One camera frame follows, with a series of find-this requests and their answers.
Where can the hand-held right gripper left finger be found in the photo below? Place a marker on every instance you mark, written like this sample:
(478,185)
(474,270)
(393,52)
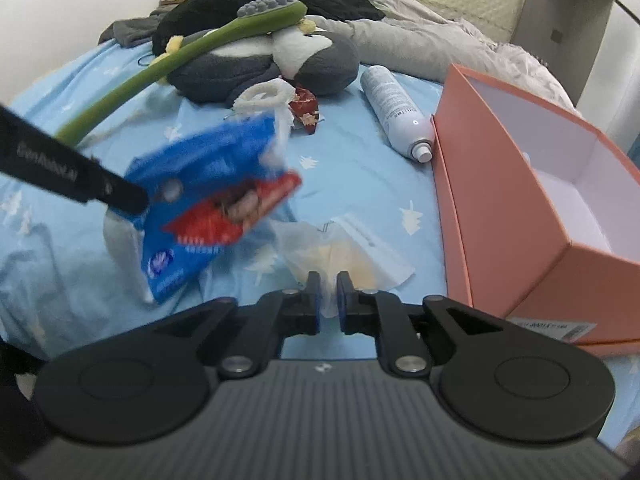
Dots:
(316,310)

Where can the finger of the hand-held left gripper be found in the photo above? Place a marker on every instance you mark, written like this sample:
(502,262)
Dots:
(125,192)

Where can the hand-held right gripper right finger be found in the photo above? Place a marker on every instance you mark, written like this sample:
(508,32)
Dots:
(342,310)

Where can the blue red tissue packet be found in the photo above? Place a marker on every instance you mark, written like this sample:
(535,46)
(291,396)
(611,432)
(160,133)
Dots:
(210,160)

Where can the white fluffy scrunchie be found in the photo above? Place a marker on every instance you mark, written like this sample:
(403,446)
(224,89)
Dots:
(250,97)

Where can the pink cardboard box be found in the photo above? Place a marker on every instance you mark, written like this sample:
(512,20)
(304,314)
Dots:
(490,200)

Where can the red snack packet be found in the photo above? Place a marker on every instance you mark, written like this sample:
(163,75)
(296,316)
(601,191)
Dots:
(305,107)

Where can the blue tree-print bed sheet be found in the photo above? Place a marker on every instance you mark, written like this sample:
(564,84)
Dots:
(350,185)

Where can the dark grey fleece blanket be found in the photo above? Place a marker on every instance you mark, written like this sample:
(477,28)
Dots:
(130,27)

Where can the white spray bottle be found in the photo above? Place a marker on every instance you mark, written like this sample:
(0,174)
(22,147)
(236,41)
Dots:
(395,110)

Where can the grey penguin plush toy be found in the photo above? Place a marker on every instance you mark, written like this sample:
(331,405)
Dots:
(320,65)

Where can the light grey duvet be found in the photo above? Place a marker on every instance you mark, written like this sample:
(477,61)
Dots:
(425,45)

